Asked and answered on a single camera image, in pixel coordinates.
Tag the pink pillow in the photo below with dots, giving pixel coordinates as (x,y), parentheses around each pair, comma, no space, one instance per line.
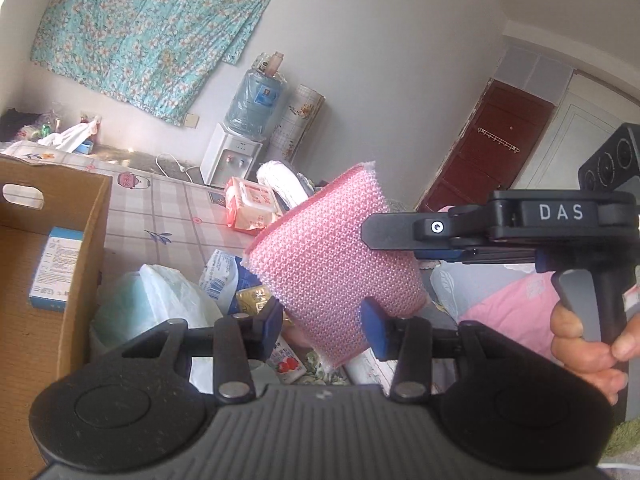
(510,310)

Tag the patterned paper roll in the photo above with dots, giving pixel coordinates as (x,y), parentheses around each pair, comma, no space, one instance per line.
(297,120)

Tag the small clear bottle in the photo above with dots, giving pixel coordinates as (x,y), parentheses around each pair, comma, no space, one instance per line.
(261,62)

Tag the small pink bottle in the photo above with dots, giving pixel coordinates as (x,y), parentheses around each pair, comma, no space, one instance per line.
(275,64)

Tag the black bag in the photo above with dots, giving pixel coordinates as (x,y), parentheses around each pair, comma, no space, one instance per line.
(17,120)

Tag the blue water bottle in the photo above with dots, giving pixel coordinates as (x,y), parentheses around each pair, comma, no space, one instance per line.
(252,105)

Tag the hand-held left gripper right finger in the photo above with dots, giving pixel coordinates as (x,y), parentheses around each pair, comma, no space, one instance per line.
(372,322)

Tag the red wet wipes pack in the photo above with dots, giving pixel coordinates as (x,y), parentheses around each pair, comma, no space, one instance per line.
(250,205)

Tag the person's right hand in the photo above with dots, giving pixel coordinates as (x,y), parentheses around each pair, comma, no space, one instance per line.
(585,360)

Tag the blue and white carton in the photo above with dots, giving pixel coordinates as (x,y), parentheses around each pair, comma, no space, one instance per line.
(56,270)

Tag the white bag with green contents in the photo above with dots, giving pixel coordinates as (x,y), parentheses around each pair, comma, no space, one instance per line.
(145,300)

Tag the white door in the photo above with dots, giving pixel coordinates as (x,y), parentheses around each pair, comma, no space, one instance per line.
(575,140)

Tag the white water dispenser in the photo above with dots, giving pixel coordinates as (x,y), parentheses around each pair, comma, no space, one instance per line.
(227,157)

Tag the white hook rack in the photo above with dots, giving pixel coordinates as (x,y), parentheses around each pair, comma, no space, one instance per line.
(497,140)

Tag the grey blue pillow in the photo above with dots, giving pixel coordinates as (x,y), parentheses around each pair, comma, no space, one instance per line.
(450,285)

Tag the pink knitted sponge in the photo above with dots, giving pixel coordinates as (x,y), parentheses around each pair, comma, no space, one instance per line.
(325,260)

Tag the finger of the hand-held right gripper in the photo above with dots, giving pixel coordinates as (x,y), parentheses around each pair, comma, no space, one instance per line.
(400,230)
(440,256)

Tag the blue wet wipes pack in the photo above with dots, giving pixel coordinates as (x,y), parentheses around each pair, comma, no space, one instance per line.
(222,275)

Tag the brown door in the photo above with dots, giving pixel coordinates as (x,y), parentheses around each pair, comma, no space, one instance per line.
(490,110)

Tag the gold carton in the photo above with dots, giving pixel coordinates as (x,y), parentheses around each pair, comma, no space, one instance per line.
(252,300)

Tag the cardboard box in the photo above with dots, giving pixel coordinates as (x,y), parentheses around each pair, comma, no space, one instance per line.
(85,240)

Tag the teal small box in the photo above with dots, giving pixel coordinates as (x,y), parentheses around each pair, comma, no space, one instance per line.
(85,146)

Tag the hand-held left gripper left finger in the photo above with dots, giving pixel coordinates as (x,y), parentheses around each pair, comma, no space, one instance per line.
(272,321)

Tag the wall socket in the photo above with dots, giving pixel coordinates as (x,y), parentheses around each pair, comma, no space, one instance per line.
(190,121)

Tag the white plastic bag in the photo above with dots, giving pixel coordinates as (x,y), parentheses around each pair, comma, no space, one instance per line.
(70,135)

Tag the white rolled quilt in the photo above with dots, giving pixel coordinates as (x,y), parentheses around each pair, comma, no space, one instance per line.
(280,180)

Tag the teal floral wall cloth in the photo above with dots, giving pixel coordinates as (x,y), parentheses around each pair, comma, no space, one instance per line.
(150,25)

